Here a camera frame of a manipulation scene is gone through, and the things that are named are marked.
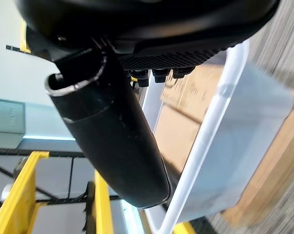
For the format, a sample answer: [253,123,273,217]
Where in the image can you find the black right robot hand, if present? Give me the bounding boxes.
[14,0,281,210]

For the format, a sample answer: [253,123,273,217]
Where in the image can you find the translucent white plastic box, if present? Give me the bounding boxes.
[127,40,294,234]

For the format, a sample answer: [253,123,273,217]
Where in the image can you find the plain brown cardboard box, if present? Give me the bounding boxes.
[221,89,294,226]

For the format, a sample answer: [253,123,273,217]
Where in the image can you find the grey wall-mounted box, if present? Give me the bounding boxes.
[0,97,26,149]

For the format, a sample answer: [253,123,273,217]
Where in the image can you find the printed brown cardboard box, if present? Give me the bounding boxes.
[153,63,226,177]

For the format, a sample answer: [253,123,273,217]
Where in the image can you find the black metal shelf brace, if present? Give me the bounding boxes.
[0,148,87,203]

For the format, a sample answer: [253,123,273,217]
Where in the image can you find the yellow shelf beam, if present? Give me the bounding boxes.
[0,151,50,234]
[19,19,31,53]
[173,220,196,234]
[93,170,114,234]

